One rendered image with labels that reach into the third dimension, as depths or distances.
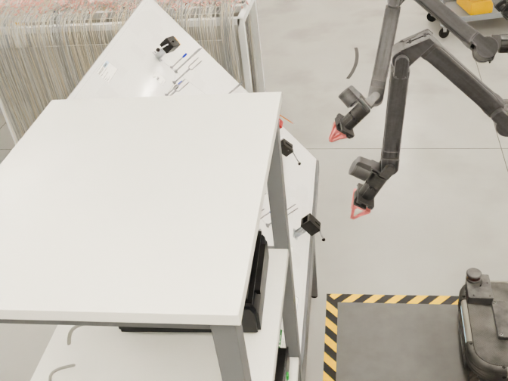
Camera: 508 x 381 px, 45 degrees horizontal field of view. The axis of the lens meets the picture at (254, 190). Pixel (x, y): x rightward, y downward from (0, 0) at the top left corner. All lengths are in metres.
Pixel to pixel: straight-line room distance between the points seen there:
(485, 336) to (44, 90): 2.43
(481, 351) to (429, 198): 1.41
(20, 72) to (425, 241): 2.39
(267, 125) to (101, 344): 0.57
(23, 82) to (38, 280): 2.47
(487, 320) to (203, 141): 2.09
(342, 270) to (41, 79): 1.90
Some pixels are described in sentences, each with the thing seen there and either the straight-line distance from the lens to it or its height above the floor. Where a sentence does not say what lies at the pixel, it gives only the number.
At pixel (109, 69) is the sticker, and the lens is 2.06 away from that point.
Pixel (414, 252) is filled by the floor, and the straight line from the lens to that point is 3.63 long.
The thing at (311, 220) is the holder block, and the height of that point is 1.01.
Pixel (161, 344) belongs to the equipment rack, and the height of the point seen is 1.46.
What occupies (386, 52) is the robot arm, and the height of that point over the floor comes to 1.44.
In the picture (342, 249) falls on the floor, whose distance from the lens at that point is 3.63.
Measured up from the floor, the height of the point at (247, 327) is 1.49.
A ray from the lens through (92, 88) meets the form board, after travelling 1.94.
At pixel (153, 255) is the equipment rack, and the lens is 0.90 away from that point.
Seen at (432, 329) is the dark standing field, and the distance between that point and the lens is 3.24.
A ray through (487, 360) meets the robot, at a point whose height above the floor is 0.24.
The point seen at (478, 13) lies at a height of 0.19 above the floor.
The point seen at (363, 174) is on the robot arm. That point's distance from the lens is 2.08.
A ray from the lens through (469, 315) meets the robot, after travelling 3.01.
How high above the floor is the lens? 2.43
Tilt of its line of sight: 36 degrees down
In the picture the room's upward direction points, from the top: 7 degrees counter-clockwise
